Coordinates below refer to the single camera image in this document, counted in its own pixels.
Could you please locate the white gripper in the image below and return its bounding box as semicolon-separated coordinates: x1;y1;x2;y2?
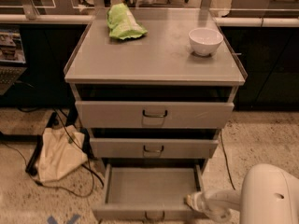
186;192;232;223

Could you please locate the grey bottom drawer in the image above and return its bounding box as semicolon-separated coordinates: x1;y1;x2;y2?
92;164;205;222

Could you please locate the grey drawer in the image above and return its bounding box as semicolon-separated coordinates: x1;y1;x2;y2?
90;138;218;159
92;164;205;222
76;101;234;129

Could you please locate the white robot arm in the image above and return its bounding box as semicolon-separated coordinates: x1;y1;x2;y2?
186;163;299;224

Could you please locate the grey middle drawer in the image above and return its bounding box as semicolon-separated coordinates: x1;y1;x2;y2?
90;138;218;159

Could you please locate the grey drawer cabinet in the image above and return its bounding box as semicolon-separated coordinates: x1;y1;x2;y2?
64;8;246;166

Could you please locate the grey top drawer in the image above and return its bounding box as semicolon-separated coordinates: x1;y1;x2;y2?
76;101;234;129

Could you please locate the cream tote bag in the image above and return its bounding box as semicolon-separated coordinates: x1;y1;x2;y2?
36;125;88;182

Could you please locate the white ceramic bowl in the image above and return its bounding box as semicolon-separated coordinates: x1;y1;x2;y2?
189;27;223;56

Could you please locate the green chip bag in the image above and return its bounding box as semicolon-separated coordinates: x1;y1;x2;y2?
107;3;148;40

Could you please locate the laptop computer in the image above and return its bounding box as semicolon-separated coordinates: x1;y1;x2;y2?
0;25;28;95

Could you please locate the black floor cable right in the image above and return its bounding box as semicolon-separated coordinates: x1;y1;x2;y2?
219;128;237;191

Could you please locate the black floor cable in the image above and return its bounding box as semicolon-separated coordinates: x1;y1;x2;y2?
0;107;106;199
219;128;237;191

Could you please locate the black floor cable left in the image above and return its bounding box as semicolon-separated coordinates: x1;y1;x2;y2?
0;107;106;199

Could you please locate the white horizontal rail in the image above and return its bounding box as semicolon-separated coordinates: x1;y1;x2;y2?
0;14;299;28

